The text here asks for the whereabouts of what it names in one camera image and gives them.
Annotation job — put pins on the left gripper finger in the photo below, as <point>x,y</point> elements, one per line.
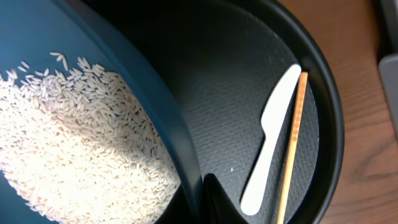
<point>218,208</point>

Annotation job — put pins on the pile of white rice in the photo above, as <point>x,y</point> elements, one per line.
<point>78,147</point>

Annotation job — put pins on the blue plate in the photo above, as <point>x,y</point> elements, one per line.
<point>30,30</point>

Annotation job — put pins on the wooden chopstick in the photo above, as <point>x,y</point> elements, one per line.
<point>292,147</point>

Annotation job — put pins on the white plastic knife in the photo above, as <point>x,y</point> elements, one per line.
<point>271,122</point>

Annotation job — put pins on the round black tray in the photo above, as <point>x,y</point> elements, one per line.
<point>221,60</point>

